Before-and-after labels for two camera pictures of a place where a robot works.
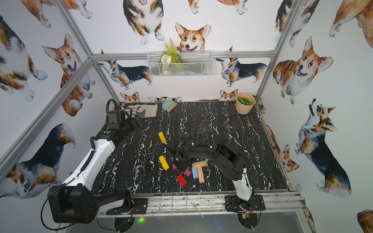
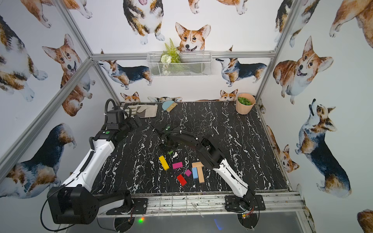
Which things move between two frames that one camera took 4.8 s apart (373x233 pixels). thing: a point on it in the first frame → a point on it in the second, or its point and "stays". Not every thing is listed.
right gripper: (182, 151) → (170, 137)
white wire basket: (188, 63) stays
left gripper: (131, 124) stays
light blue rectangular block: (194, 172) stays
